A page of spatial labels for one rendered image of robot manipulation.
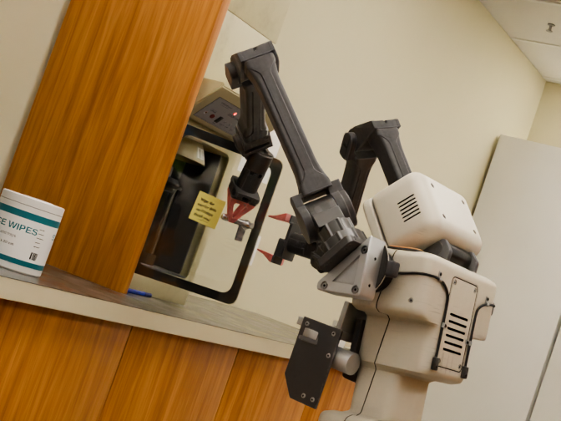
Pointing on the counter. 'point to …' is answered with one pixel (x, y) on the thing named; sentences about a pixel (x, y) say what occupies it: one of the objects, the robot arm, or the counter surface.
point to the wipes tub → (27, 232)
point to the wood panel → (113, 125)
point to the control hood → (208, 93)
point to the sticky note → (207, 210)
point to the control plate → (220, 107)
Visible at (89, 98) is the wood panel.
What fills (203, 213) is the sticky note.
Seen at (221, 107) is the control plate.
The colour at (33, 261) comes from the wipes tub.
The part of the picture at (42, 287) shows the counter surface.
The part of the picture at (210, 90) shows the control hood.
